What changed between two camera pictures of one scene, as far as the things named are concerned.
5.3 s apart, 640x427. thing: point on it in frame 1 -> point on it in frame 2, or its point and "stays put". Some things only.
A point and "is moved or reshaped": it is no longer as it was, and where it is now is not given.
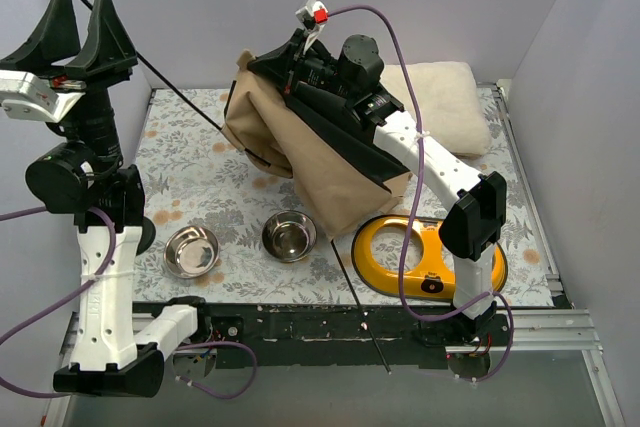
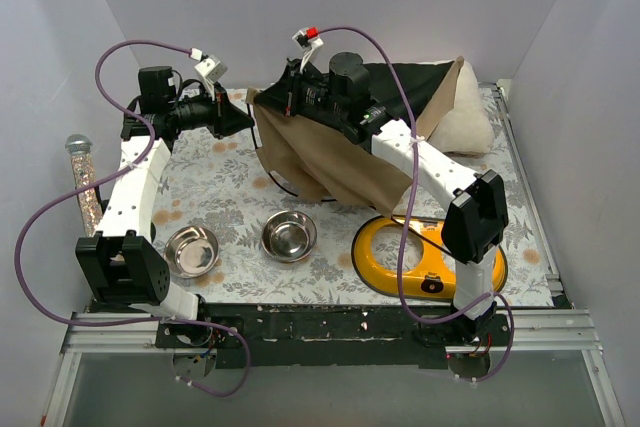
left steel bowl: [191, 251] stays put
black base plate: [338, 335] stays put
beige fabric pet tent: [343, 173] is moved or reshaped
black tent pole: [213, 119] -> [273, 179]
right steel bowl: [288, 236] stays put
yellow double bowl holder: [432, 279] stays put
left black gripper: [73, 71] -> [219, 117]
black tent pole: [382, 357] -> [423, 237]
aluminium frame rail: [520, 331] stays put
